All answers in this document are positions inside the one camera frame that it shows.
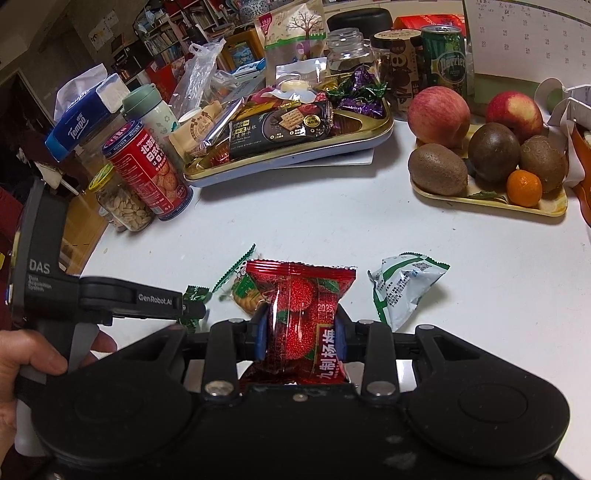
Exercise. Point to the small red apple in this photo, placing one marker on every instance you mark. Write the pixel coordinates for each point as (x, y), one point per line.
(515, 115)

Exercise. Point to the gold snack tray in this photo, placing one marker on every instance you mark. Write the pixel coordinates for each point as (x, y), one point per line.
(360, 134)

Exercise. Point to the person's left hand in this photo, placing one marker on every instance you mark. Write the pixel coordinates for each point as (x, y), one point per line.
(27, 350)

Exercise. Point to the black cracker packet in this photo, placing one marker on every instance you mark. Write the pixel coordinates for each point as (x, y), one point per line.
(281, 129)

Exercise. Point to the green drink can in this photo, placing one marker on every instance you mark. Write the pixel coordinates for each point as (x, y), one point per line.
(445, 64)

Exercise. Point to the blue box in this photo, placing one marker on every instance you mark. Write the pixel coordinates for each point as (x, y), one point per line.
(244, 57)

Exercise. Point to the empty glass jar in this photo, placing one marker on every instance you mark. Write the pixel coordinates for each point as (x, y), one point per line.
(350, 53)

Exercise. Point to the beige pastry packet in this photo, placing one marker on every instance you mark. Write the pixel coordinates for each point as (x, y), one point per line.
(194, 131)

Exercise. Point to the black round container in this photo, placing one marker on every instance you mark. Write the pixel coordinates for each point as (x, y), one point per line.
(358, 23)

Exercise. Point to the beige snack bag tree print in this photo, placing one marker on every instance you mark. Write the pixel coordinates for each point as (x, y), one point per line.
(293, 41)

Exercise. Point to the peanut jar with green lid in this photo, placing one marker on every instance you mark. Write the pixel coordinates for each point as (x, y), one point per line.
(124, 207)

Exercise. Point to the clear plastic bag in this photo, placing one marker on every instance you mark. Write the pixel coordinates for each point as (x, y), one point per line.
(198, 74)

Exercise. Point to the cookie packet with green ends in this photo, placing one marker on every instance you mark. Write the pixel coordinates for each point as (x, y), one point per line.
(242, 295)

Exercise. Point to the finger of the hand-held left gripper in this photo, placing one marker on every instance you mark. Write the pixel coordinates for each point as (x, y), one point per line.
(194, 309)

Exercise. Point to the silver foil snack packet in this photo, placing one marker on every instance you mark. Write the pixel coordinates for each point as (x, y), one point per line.
(224, 124)

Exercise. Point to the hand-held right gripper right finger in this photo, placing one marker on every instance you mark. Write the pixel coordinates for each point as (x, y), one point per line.
(340, 337)

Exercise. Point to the white cup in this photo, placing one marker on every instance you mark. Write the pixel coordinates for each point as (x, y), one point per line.
(551, 97)

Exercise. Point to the green lid thermos bottle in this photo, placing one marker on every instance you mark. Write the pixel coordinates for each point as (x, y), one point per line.
(152, 110)

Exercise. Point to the red biscuit tin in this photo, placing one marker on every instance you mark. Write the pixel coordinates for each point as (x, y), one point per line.
(147, 175)

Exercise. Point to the grey green snack packet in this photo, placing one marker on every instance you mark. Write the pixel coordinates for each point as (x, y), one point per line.
(406, 288)

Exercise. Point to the bookshelf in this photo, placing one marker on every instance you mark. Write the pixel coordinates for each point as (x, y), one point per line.
(184, 27)

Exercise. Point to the large red apple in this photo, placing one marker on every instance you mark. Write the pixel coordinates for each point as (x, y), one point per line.
(438, 115)

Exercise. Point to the tangerine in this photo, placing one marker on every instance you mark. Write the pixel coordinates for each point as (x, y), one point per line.
(524, 188)

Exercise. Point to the blue tissue pack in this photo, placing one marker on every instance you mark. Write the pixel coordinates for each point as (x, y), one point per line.
(78, 120)

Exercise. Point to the yellow fruit tray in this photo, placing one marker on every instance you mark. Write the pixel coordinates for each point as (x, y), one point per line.
(489, 207)

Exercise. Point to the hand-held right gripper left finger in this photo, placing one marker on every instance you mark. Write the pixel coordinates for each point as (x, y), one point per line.
(261, 337)

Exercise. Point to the pile of purple wrapped candies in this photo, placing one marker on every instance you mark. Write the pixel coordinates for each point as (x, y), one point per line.
(358, 92)

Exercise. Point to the light brown kiwi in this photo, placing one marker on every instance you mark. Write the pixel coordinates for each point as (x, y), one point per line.
(436, 170)
(545, 161)

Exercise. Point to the desk calendar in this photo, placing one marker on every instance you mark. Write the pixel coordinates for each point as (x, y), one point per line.
(526, 37)

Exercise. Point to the red bayberry snack packet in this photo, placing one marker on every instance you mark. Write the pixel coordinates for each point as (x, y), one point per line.
(300, 314)

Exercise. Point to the brown jar with black lid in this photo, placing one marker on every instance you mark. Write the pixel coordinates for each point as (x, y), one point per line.
(397, 74)

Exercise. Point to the dark passion fruit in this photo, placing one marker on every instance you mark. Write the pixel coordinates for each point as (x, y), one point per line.
(494, 154)

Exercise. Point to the green candy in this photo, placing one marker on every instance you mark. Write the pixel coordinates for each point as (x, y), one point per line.
(191, 293)

